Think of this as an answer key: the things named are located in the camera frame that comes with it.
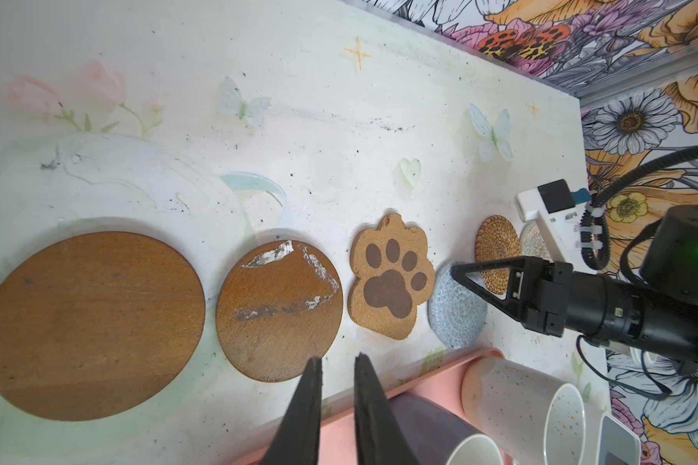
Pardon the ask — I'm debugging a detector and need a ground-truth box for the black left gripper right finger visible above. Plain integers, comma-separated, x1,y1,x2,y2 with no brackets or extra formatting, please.
354,354,418,465

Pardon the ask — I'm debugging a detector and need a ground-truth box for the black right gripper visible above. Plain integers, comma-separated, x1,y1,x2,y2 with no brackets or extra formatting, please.
451,257,631,344

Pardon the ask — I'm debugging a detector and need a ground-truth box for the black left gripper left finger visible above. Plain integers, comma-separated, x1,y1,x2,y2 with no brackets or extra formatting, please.
260,358,323,465

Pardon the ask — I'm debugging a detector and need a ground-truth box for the grey-blue woven round coaster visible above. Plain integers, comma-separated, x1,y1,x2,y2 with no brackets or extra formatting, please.
428,262,488,350

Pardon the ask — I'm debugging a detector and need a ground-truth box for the multicolour zigzag round coaster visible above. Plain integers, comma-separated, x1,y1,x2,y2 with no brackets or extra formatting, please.
520,222,552,261

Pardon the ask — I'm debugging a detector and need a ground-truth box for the woven rattan round coaster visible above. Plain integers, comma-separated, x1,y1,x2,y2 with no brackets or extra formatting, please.
474,215,522,296

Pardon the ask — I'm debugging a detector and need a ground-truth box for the cork paw print coaster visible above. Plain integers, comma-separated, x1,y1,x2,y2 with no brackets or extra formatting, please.
347,213,435,340

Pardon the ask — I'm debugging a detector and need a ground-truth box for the dark wooden scratched coaster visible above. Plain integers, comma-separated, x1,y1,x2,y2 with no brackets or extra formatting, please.
216,239,344,383

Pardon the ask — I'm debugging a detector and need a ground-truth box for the plain brown wooden coaster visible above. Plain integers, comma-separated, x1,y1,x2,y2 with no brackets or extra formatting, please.
0,232,206,422

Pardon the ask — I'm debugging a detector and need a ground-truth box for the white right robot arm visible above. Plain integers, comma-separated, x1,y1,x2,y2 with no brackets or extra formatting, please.
451,205,698,368

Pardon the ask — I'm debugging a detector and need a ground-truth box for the pink silicone tray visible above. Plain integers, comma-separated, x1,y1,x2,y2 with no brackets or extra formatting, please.
236,348,503,464

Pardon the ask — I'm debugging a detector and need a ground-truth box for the purple mug white inside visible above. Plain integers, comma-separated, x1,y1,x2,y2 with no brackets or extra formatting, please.
390,393,504,465

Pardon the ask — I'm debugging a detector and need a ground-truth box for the white speckled mug right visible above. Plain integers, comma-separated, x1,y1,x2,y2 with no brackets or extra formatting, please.
461,356,587,464

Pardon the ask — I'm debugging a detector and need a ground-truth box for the white grey square container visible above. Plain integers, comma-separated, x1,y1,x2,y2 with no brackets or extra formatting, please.
581,404,642,465

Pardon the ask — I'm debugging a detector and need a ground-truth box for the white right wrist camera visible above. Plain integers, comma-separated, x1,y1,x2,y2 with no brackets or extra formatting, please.
515,179,591,271

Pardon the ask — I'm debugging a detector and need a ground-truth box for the black corrugated right cable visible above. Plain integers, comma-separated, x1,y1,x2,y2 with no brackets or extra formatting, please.
579,141,698,271

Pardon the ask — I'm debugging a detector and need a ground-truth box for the aluminium right corner post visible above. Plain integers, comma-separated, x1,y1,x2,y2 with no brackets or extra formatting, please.
574,43,698,110

